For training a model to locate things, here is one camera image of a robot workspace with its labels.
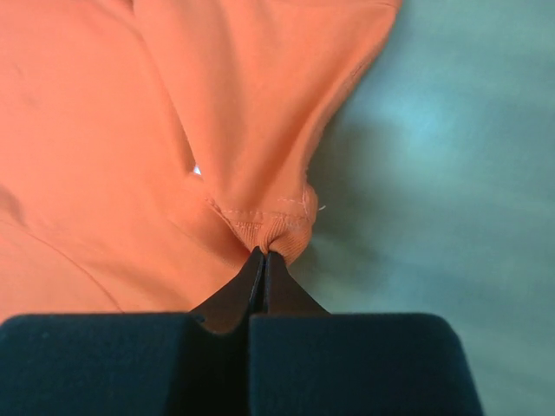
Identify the orange t shirt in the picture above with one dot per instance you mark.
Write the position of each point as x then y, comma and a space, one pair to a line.
147, 147

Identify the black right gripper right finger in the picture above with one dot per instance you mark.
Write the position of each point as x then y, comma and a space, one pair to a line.
306, 361

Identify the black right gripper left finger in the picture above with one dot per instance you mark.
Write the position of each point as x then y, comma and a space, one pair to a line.
134, 363

